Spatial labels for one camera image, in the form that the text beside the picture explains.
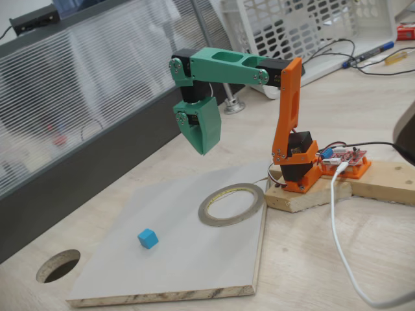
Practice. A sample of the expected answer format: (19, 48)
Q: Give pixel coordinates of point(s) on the dark rounded blurred object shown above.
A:
(407, 136)

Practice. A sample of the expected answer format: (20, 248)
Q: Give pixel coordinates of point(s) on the long wooden plank under controller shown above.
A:
(389, 181)

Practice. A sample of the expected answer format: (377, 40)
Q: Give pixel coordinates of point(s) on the grey ribbed partition screen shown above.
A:
(97, 97)

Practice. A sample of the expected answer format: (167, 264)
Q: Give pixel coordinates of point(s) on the orange controller board holder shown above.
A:
(360, 170)

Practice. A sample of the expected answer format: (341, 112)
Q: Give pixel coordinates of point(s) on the blue capped marker pen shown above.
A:
(369, 54)

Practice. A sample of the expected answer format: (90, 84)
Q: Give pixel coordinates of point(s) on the grey topped plywood board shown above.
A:
(178, 259)

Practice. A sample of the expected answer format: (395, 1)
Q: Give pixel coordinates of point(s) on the red controller circuit board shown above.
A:
(350, 157)

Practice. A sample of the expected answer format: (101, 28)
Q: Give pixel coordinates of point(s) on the metal post with flange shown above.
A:
(234, 107)

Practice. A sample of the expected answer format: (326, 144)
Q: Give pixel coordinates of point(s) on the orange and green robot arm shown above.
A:
(288, 107)

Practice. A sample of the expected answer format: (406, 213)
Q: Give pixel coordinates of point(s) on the black device box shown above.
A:
(35, 19)

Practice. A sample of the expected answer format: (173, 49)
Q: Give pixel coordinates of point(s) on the red box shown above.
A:
(407, 32)

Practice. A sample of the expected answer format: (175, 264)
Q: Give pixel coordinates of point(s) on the wooden block under arm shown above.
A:
(308, 199)

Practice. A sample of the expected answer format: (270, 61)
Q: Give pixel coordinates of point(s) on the green gripper with servo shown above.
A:
(207, 121)

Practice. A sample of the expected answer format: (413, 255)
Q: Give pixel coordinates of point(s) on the blue cube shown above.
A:
(147, 239)

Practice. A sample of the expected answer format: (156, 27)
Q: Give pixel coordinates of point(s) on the white plastic lattice basket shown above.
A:
(291, 32)

